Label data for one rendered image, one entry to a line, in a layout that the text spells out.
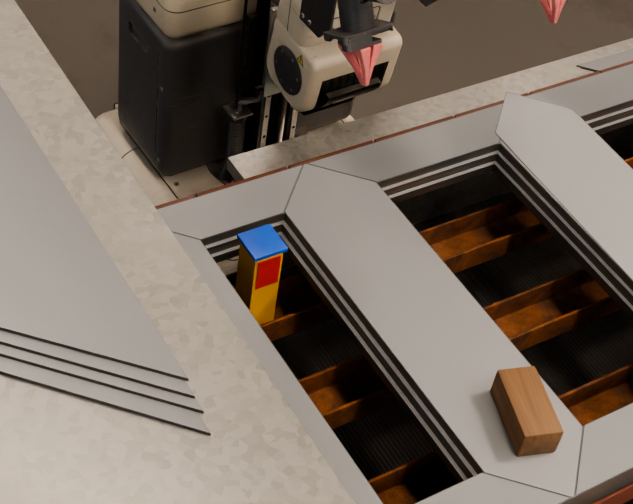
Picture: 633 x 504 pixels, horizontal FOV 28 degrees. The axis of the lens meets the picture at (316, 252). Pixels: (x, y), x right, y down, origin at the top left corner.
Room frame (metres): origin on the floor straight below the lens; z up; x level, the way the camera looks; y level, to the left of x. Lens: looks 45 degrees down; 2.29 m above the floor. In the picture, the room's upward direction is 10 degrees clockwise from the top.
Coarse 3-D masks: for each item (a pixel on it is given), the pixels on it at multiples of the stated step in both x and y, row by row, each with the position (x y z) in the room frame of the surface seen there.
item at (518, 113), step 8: (512, 104) 1.87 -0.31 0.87; (520, 104) 1.87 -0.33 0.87; (528, 104) 1.87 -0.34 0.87; (536, 104) 1.88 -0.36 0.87; (544, 104) 1.88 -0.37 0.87; (552, 104) 1.89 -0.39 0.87; (504, 112) 1.84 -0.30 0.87; (512, 112) 1.84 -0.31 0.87; (520, 112) 1.85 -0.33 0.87; (528, 112) 1.85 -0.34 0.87; (536, 112) 1.86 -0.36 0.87; (544, 112) 1.86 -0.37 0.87; (552, 112) 1.86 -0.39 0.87; (560, 112) 1.87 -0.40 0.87; (504, 120) 1.82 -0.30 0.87; (512, 120) 1.82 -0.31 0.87; (520, 120) 1.82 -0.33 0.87; (528, 120) 1.83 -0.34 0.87; (536, 120) 1.83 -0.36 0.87; (496, 128) 1.79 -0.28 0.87; (504, 128) 1.79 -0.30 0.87
